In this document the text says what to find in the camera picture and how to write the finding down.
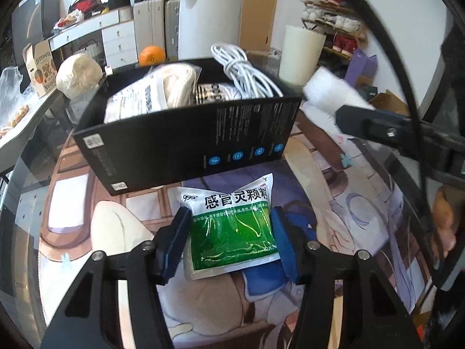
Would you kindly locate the wooden door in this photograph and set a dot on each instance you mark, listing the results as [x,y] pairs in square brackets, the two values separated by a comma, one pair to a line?
[261,7]

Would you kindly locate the red and black bag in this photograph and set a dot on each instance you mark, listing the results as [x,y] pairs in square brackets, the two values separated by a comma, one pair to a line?
[84,3]

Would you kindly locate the white desk with drawers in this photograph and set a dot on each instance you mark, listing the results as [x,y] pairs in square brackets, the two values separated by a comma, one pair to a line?
[116,40]

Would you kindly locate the black cardboard box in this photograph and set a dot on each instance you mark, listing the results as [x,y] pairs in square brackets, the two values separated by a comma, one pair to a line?
[181,141]

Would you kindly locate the white crumpled bag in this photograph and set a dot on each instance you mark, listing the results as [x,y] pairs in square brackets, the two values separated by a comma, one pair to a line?
[78,74]

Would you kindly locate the silver suitcase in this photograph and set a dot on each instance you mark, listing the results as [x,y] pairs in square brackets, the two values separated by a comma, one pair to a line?
[149,25]
[173,25]

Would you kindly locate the brown cardboard box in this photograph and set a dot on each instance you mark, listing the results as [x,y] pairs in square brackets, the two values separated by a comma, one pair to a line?
[390,103]

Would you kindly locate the printed cardboard carton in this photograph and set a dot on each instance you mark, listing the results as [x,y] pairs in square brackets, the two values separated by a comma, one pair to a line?
[41,69]

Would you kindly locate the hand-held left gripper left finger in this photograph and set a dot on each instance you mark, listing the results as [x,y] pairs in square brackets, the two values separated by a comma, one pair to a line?
[174,243]

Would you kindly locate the shoe rack with shoes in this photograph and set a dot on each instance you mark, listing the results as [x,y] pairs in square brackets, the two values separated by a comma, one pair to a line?
[338,21]

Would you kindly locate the white packet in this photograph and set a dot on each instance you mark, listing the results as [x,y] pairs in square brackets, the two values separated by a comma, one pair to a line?
[134,98]

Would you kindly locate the orange fruit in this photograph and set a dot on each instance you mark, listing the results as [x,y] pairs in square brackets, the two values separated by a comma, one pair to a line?
[152,55]

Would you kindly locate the plastic bag of snacks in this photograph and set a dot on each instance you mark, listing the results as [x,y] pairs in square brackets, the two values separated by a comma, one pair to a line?
[69,20]

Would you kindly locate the white cylindrical bin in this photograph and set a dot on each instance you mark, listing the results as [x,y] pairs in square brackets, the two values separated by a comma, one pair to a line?
[301,54]

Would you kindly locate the white side table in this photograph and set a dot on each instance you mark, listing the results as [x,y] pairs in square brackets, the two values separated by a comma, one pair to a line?
[34,123]

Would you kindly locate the clear plastic bag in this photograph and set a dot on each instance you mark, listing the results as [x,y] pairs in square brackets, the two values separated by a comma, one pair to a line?
[11,94]

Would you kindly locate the person's right hand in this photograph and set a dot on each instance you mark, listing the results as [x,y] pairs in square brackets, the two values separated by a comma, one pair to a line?
[446,221]

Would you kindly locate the white bubble wrap bundle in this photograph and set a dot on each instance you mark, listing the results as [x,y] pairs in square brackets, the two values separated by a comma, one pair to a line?
[327,87]

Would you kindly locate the green medicine packet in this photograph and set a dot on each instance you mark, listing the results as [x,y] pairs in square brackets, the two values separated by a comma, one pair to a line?
[232,232]

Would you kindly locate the purple paper bag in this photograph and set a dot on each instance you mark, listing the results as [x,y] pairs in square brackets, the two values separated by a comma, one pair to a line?
[359,69]

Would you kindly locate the dark grey refrigerator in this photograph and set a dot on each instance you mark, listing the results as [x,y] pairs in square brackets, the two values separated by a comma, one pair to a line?
[36,14]

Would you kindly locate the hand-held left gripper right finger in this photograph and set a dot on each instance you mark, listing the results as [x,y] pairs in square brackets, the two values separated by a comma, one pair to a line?
[287,247]

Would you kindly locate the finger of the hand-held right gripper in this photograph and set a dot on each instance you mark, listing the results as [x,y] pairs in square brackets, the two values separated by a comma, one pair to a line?
[363,123]

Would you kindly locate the white cylindrical appliance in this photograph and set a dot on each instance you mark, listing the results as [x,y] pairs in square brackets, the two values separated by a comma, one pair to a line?
[210,18]

